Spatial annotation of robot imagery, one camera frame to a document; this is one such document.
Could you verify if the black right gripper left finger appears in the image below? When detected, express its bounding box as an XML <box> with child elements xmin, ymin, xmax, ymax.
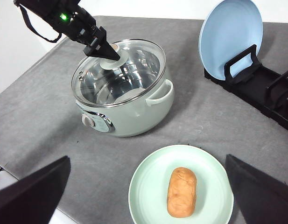
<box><xmin>0</xmin><ymin>156</ymin><xmax>71</xmax><ymax>224</ymax></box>

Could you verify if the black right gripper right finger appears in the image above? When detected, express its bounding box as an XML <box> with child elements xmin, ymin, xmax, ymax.
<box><xmin>225</xmin><ymin>154</ymin><xmax>288</xmax><ymax>224</ymax></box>

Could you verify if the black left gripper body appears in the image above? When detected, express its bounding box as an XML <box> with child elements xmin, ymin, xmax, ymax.
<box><xmin>51</xmin><ymin>5</ymin><xmax>107</xmax><ymax>47</ymax></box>

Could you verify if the glass steamer lid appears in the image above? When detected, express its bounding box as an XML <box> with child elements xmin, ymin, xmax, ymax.
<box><xmin>71</xmin><ymin>39</ymin><xmax>167</xmax><ymax>108</ymax></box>

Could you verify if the brown potato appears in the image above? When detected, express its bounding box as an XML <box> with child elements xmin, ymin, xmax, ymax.
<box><xmin>167</xmin><ymin>167</ymin><xmax>197</xmax><ymax>218</ymax></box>

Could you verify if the green plate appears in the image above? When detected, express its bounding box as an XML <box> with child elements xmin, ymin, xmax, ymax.
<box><xmin>129</xmin><ymin>145</ymin><xmax>233</xmax><ymax>224</ymax></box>

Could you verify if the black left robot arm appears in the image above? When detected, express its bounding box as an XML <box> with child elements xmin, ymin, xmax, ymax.
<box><xmin>14</xmin><ymin>0</ymin><xmax>120</xmax><ymax>61</ymax></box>

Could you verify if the green electric steamer pot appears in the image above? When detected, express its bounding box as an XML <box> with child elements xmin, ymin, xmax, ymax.
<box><xmin>76</xmin><ymin>79</ymin><xmax>174</xmax><ymax>137</ymax></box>

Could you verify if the black plate rack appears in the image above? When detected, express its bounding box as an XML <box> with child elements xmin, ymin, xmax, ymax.
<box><xmin>204</xmin><ymin>44</ymin><xmax>288</xmax><ymax>128</ymax></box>

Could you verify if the blue plate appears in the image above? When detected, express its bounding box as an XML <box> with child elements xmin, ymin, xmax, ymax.
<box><xmin>199</xmin><ymin>0</ymin><xmax>263</xmax><ymax>80</ymax></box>

